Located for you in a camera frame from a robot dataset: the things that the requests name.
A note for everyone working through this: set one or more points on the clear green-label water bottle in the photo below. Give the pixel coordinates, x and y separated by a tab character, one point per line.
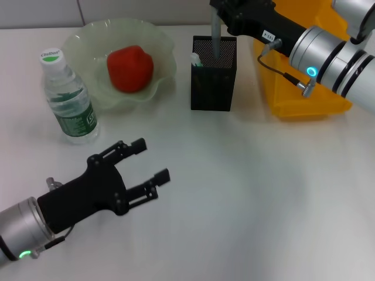
73	111

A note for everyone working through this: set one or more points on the green pen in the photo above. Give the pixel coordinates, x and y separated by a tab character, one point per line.
195	60

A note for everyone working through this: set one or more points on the grey marker pen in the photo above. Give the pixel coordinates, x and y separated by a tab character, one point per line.
216	35

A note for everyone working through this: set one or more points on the green glass fruit plate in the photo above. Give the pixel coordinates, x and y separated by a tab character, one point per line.
164	67

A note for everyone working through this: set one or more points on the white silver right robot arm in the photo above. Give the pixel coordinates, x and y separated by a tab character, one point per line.
337	58

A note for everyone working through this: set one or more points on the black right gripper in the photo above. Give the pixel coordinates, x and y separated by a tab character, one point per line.
263	20

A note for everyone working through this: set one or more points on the yellow plastic bin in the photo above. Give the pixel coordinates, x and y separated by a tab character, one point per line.
293	96

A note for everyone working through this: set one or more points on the black mesh pen holder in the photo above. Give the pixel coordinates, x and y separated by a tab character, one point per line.
214	87

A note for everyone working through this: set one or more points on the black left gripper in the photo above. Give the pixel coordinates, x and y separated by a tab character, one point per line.
85	193

